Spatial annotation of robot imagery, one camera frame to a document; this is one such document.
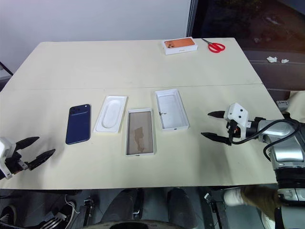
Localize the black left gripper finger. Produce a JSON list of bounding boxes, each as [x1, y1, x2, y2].
[[14, 136, 40, 151], [28, 149, 56, 170]]

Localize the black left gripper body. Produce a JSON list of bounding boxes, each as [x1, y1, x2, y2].
[[4, 149, 31, 176]]

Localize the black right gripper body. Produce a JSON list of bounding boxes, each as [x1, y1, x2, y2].
[[224, 118, 239, 142]]

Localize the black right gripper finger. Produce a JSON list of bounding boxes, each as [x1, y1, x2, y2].
[[201, 132, 232, 146], [207, 110, 226, 119]]

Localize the white box lid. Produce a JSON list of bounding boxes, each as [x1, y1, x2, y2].
[[154, 88, 192, 131]]

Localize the dark blue smartphone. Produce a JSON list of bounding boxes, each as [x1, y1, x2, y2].
[[65, 103, 92, 146]]

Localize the white box base brown inside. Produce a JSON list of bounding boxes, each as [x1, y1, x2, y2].
[[125, 108, 157, 157]]

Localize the white paper insert tray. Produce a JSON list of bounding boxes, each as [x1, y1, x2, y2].
[[93, 95, 129, 134]]

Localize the grey plastic power adapter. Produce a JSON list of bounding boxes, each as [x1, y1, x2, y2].
[[276, 100, 290, 112]]

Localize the orange print phone box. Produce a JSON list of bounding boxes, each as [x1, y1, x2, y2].
[[163, 37, 199, 56]]

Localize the black and white sneaker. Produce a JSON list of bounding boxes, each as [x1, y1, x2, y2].
[[0, 204, 18, 228]]

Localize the white shoe brown trouser leg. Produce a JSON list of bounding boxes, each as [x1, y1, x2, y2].
[[223, 185, 280, 216]]

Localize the black stand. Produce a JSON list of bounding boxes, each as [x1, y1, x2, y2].
[[0, 61, 13, 92]]

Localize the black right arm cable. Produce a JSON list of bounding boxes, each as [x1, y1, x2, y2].
[[228, 118, 305, 157]]

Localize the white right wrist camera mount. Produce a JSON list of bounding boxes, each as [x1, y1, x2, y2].
[[224, 103, 250, 139]]

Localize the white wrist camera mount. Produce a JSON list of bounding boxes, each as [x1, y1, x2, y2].
[[0, 137, 12, 180], [224, 103, 250, 139]]

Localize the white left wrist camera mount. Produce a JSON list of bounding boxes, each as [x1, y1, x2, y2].
[[0, 137, 12, 180]]

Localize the thin white cable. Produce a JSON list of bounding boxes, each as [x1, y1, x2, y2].
[[63, 194, 80, 215]]

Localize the red handled scissors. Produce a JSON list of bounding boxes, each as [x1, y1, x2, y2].
[[202, 38, 226, 53]]

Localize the dark window frame post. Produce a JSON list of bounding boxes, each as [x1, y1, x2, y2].
[[187, 0, 199, 38]]

